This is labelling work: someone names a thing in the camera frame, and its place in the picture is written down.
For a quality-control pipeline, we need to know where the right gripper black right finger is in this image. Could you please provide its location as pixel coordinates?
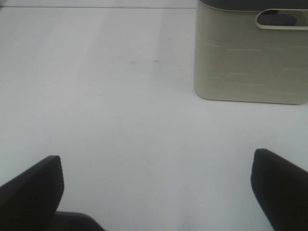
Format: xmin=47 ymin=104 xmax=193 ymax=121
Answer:
xmin=250 ymin=149 xmax=308 ymax=231

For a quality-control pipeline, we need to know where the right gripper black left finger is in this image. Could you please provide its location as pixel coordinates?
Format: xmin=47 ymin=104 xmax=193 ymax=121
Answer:
xmin=0 ymin=155 xmax=64 ymax=231

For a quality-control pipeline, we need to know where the beige plastic basket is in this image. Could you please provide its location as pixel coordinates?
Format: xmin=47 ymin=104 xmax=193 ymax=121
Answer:
xmin=194 ymin=0 xmax=308 ymax=104

